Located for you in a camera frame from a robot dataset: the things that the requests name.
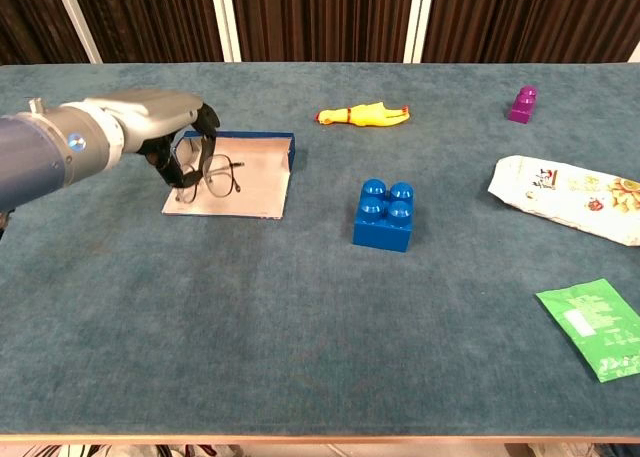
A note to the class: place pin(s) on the white nut snack bag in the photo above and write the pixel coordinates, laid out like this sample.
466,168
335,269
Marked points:
560,192

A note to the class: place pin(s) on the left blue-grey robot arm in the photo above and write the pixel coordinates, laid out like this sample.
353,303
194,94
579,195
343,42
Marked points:
35,157

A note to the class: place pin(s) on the blue four-stud building block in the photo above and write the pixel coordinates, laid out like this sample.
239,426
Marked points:
382,227

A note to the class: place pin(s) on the blue and white box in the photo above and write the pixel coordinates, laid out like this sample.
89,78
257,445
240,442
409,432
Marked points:
260,187

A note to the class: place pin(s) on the green foil sachet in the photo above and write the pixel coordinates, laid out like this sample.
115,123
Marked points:
595,322

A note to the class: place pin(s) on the white aluminium frame post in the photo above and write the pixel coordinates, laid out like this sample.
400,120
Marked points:
635,52
225,22
419,22
77,22

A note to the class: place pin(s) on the wire-rimmed eyeglasses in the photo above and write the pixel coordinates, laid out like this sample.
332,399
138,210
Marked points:
220,182

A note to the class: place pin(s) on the purple two-stud building block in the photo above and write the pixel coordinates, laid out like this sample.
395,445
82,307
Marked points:
522,108

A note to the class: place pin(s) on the dark brown curtain panel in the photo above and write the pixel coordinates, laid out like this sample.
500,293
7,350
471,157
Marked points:
25,22
150,22
525,22
320,22

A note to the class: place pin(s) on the teal fabric table cover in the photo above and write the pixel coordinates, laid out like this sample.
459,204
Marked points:
200,327

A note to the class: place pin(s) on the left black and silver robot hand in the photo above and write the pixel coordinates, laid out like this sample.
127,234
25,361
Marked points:
150,114

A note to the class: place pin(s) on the yellow rubber chicken toy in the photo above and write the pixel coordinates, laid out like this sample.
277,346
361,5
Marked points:
367,114

